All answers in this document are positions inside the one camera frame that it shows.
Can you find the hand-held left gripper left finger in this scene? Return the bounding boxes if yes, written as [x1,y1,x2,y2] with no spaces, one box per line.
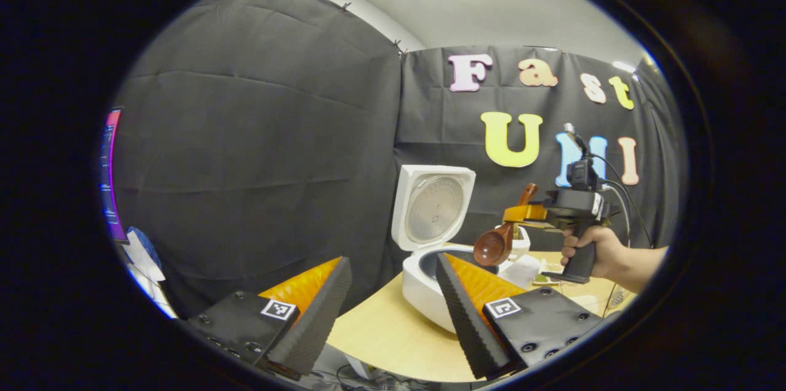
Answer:
[187,257,352,381]

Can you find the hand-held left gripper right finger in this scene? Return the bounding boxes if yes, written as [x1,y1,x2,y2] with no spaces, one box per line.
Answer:
[437,253,609,379]

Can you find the brown wooden spoon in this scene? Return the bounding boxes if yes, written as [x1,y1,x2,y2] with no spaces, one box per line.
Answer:
[473,183,539,267]

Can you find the white rice cooker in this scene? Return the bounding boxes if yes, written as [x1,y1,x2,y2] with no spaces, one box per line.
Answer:
[391,164,523,333]

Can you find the white toaster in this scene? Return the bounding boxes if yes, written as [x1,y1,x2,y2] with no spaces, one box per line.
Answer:
[494,224,542,288]

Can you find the white divided grain dish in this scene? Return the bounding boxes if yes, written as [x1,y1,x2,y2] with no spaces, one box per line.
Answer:
[532,259,567,287]

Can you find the white sheet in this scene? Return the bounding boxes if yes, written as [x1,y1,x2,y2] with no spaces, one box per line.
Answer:
[120,233,177,319]

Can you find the blue cloth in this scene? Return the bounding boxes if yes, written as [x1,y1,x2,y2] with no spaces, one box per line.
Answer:
[126,226,162,269]

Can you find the computer monitor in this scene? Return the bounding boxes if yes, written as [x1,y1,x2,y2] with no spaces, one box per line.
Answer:
[100,107,128,243]

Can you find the black cable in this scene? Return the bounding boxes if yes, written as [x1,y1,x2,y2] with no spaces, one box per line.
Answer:
[589,152,655,250]

